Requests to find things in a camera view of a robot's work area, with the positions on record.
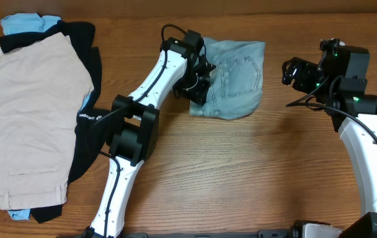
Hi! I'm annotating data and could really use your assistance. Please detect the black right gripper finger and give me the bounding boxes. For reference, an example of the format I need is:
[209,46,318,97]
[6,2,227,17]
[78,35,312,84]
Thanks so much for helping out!
[282,57,306,70]
[282,67,296,85]

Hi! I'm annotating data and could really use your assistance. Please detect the light blue denim shorts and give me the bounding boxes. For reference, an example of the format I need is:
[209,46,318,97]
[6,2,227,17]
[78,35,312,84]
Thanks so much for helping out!
[189,37,265,120]

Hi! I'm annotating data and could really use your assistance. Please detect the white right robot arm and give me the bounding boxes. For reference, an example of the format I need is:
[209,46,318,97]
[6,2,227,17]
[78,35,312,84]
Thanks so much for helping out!
[282,39,377,237]

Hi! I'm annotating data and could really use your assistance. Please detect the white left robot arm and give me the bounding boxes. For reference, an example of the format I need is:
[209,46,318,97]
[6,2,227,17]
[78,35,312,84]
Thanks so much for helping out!
[83,30,216,237]

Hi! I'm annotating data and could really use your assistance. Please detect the black garment with logo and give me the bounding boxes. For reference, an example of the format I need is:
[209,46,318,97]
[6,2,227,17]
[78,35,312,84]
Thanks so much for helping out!
[0,20,113,224]

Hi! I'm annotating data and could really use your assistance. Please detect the beige shorts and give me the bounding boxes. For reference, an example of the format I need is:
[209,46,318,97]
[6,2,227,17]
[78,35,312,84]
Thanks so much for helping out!
[0,33,94,210]

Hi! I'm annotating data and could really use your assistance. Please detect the light blue garment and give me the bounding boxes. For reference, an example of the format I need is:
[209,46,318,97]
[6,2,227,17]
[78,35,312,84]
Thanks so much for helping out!
[0,13,62,221]

